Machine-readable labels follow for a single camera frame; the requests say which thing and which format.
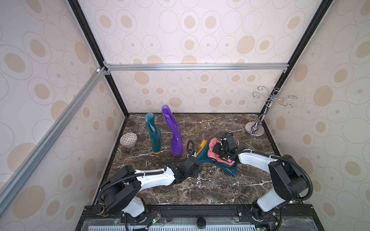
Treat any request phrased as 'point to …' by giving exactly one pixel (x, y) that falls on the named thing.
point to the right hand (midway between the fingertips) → (221, 148)
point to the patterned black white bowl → (128, 139)
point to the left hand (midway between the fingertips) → (201, 169)
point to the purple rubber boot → (177, 143)
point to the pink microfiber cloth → (211, 154)
